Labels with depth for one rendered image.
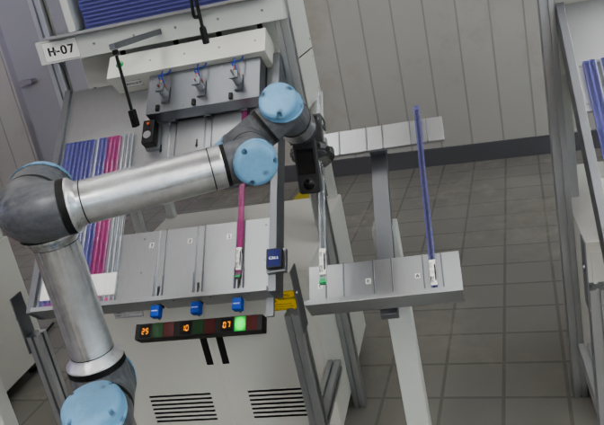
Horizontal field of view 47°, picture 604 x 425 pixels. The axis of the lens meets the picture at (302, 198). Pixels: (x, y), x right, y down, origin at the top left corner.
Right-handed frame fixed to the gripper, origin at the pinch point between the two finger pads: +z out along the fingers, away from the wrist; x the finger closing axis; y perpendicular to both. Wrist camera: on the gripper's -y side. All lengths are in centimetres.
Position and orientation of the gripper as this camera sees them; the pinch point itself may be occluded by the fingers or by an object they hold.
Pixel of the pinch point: (321, 166)
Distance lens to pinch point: 160.8
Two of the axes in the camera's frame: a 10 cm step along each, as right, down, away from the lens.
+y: -0.7, -9.6, 2.7
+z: 2.5, 2.5, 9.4
